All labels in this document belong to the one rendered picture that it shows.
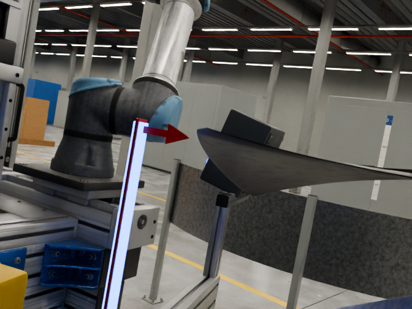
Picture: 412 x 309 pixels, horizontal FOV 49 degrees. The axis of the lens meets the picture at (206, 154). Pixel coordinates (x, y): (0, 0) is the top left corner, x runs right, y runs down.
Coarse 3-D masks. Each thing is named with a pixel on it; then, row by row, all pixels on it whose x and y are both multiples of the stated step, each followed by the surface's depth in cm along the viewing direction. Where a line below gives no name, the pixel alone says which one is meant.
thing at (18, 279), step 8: (0, 264) 32; (0, 272) 31; (8, 272) 31; (16, 272) 31; (24, 272) 32; (0, 280) 30; (8, 280) 30; (16, 280) 31; (24, 280) 32; (0, 288) 29; (8, 288) 30; (16, 288) 31; (24, 288) 32; (0, 296) 30; (8, 296) 30; (16, 296) 31; (24, 296) 32; (0, 304) 30; (8, 304) 30; (16, 304) 31
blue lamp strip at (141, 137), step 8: (144, 136) 54; (136, 144) 52; (144, 144) 54; (136, 152) 52; (136, 160) 53; (136, 168) 53; (136, 176) 54; (136, 184) 54; (128, 192) 53; (136, 192) 54; (128, 200) 53; (128, 208) 53; (128, 216) 54; (128, 224) 54; (120, 232) 53; (128, 232) 54; (120, 240) 53; (120, 248) 53; (120, 256) 54; (120, 264) 54; (120, 272) 54; (112, 280) 53; (120, 280) 55; (112, 288) 53; (112, 296) 54; (112, 304) 54
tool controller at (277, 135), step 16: (240, 112) 108; (224, 128) 109; (240, 128) 108; (256, 128) 107; (272, 128) 108; (272, 144) 114; (208, 160) 110; (208, 176) 110; (224, 176) 109; (240, 192) 108
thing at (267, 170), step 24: (216, 144) 44; (240, 144) 42; (240, 168) 53; (264, 168) 51; (288, 168) 49; (312, 168) 47; (336, 168) 44; (360, 168) 40; (384, 168) 42; (264, 192) 60
